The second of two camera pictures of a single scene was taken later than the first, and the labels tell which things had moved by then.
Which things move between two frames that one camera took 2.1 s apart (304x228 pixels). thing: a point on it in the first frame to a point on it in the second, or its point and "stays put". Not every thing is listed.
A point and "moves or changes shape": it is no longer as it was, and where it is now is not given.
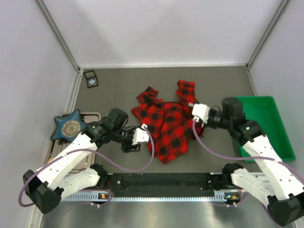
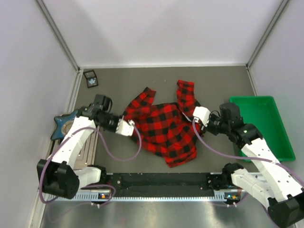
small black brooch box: (91, 79) stays put
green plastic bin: (263, 110) stays put
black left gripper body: (128, 145) to (114, 121)
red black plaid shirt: (170, 124) moves or changes shape
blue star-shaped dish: (68, 127) stays put
